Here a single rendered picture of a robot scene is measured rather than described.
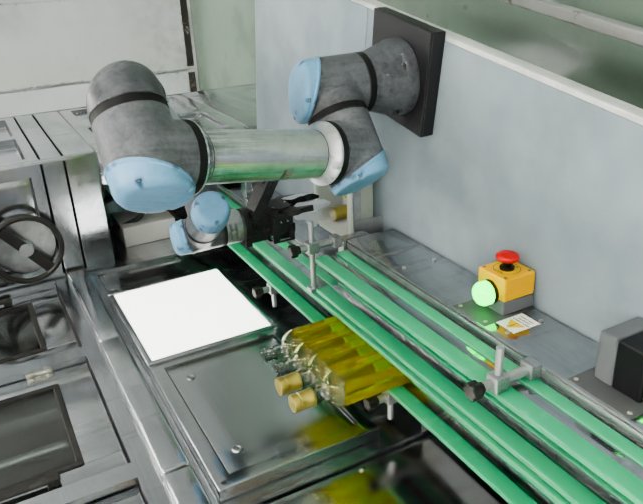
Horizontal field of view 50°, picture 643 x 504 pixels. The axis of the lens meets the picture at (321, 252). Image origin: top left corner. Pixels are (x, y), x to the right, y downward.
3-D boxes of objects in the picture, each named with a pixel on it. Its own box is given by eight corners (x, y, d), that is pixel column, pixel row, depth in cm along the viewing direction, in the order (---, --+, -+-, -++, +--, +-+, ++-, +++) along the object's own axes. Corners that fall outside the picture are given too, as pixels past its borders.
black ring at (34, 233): (68, 268, 213) (-6, 286, 204) (54, 204, 204) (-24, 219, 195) (71, 274, 209) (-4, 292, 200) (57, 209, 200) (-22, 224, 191)
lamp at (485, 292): (480, 297, 123) (467, 301, 121) (482, 275, 121) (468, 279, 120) (498, 307, 119) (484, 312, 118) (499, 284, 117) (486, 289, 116)
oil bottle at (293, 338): (365, 327, 154) (279, 354, 145) (365, 305, 151) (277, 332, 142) (379, 338, 149) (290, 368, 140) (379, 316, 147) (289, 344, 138)
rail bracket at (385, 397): (416, 400, 141) (361, 422, 136) (417, 372, 139) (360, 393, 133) (428, 410, 138) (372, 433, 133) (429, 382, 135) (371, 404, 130)
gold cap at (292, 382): (295, 383, 133) (274, 390, 131) (294, 367, 131) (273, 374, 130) (303, 392, 130) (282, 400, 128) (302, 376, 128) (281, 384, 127)
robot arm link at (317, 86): (356, 38, 129) (291, 46, 124) (381, 101, 126) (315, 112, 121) (335, 72, 140) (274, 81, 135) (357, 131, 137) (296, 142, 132)
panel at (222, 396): (220, 273, 210) (108, 302, 196) (219, 264, 209) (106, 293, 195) (379, 438, 137) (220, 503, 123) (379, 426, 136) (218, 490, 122)
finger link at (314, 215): (331, 221, 159) (292, 227, 157) (330, 197, 157) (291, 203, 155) (335, 226, 157) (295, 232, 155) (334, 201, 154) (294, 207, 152)
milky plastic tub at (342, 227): (344, 216, 177) (315, 223, 174) (342, 131, 168) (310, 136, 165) (381, 238, 163) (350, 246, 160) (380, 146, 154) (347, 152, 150)
